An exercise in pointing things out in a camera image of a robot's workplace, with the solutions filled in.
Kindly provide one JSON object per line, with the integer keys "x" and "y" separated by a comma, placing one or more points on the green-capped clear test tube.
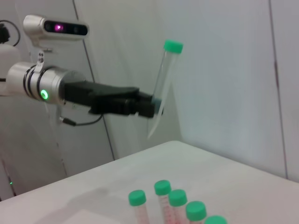
{"x": 216, "y": 220}
{"x": 173, "y": 46}
{"x": 137, "y": 198}
{"x": 178, "y": 198}
{"x": 196, "y": 210}
{"x": 162, "y": 187}

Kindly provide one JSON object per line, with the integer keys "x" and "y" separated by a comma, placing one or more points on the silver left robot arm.
{"x": 23, "y": 79}

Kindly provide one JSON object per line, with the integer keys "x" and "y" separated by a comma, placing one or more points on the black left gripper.
{"x": 105, "y": 98}

